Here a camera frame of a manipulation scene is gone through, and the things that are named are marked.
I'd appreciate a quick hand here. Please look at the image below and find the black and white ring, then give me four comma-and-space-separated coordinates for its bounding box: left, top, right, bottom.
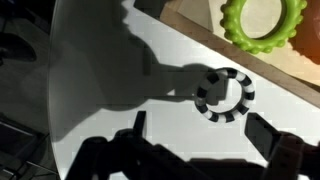
194, 67, 256, 124

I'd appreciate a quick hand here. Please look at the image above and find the wooden slatted tray box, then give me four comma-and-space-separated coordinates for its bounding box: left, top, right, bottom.
160, 0, 320, 107

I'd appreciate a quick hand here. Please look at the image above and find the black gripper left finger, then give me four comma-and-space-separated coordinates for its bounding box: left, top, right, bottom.
133, 111, 146, 137

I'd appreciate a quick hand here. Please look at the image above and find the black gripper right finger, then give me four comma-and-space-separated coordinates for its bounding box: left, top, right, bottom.
244, 113, 281, 160

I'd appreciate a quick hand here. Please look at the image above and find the lime green ring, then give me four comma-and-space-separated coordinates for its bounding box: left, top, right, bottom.
219, 0, 308, 55

